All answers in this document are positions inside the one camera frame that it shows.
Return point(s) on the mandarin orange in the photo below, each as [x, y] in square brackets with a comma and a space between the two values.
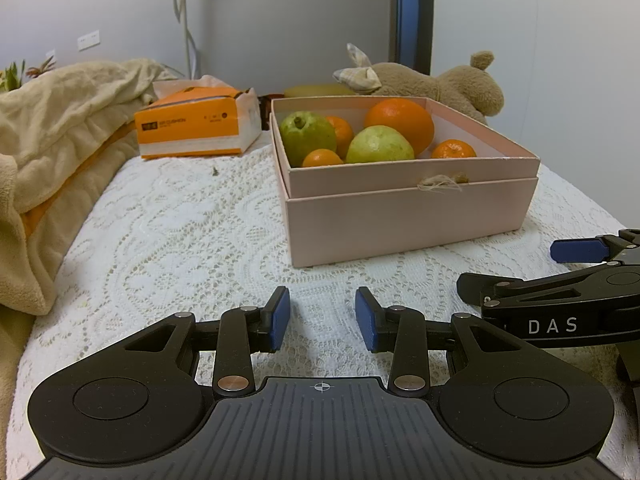
[322, 159]
[342, 132]
[452, 150]

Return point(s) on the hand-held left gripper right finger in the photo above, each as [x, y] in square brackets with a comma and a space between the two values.
[366, 320]

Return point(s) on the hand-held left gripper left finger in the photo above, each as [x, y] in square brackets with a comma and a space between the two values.
[279, 320]

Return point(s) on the beige fleece blanket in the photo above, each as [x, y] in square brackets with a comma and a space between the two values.
[50, 110]

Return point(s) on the green guava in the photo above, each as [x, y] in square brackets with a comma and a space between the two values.
[380, 145]
[305, 135]

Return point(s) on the white lace tablecloth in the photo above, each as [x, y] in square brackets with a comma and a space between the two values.
[175, 240]

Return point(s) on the black panel with blue edge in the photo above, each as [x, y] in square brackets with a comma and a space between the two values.
[412, 10]

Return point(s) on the brown plush toy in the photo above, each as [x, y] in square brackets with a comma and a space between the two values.
[465, 85]

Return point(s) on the large orange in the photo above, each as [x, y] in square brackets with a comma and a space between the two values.
[400, 120]

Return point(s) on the orange tissue box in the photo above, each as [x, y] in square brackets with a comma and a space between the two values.
[185, 130]

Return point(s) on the green potted plant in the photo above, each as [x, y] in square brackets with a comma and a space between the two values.
[12, 77]

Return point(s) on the red potted plant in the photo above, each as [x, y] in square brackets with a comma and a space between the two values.
[41, 67]

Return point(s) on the pink cardboard box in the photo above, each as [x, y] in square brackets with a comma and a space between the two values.
[400, 225]

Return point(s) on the orange bed sheet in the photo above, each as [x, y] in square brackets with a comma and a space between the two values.
[95, 157]

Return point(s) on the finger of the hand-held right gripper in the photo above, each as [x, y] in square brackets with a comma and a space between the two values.
[600, 287]
[575, 251]

